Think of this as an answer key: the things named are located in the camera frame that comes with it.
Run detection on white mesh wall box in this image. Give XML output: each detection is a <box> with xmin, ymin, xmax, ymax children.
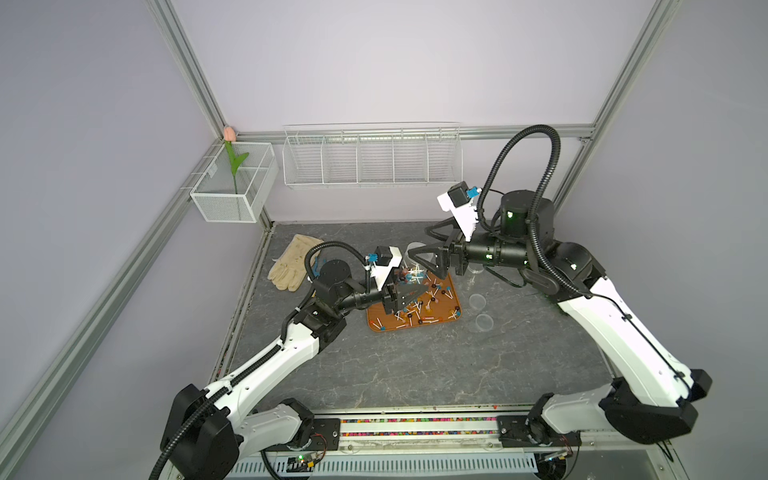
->
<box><xmin>190</xmin><ymin>141</ymin><xmax>279</xmax><ymax>223</ymax></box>

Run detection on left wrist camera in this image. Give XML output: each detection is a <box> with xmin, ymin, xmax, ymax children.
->
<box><xmin>366</xmin><ymin>246</ymin><xmax>402</xmax><ymax>290</ymax></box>

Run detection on white wire wall basket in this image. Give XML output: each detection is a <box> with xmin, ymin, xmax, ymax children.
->
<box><xmin>283</xmin><ymin>122</ymin><xmax>464</xmax><ymax>188</ymax></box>

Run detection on artificial pink tulip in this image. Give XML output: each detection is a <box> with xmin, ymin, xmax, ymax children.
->
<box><xmin>223</xmin><ymin>126</ymin><xmax>250</xmax><ymax>194</ymax></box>

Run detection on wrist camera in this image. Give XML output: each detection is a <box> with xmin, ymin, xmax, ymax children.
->
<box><xmin>437</xmin><ymin>181</ymin><xmax>482</xmax><ymax>241</ymax></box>
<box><xmin>366</xmin><ymin>246</ymin><xmax>402</xmax><ymax>290</ymax></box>

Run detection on beige work glove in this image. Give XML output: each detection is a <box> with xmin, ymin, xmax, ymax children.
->
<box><xmin>268</xmin><ymin>234</ymin><xmax>322</xmax><ymax>292</ymax></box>

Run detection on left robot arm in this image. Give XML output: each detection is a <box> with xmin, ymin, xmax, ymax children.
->
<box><xmin>149</xmin><ymin>241</ymin><xmax>427</xmax><ymax>479</ymax></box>

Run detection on orange wooden tray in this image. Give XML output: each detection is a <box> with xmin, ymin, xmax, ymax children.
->
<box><xmin>366</xmin><ymin>273</ymin><xmax>463</xmax><ymax>333</ymax></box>

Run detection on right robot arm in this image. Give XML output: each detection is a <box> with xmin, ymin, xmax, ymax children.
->
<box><xmin>409</xmin><ymin>124</ymin><xmax>712</xmax><ymax>445</ymax></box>

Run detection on clear plastic jar lid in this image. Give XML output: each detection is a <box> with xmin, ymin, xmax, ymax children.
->
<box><xmin>468</xmin><ymin>293</ymin><xmax>487</xmax><ymax>311</ymax></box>

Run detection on clear jar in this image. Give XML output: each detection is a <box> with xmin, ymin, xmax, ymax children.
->
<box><xmin>397</xmin><ymin>264</ymin><xmax>427</xmax><ymax>285</ymax></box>
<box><xmin>471</xmin><ymin>313</ymin><xmax>494</xmax><ymax>333</ymax></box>

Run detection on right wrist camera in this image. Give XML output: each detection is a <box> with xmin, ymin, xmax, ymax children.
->
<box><xmin>437</xmin><ymin>181</ymin><xmax>482</xmax><ymax>241</ymax></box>

